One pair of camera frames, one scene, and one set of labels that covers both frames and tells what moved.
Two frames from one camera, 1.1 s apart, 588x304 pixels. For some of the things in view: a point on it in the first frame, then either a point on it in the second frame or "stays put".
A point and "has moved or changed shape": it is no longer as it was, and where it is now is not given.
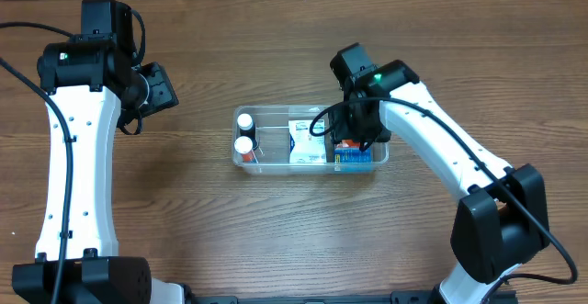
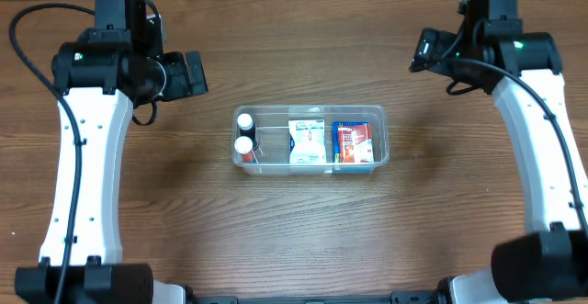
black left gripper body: x=161 y=89 → x=196 y=73
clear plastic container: x=277 y=140 stays put
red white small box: x=347 y=143 has moved or changed shape
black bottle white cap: x=246 y=129 stays put
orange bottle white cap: x=243 y=145 stays put
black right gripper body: x=356 y=131 → x=424 y=50
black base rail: x=395 y=298 stays put
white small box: x=305 y=148 stays put
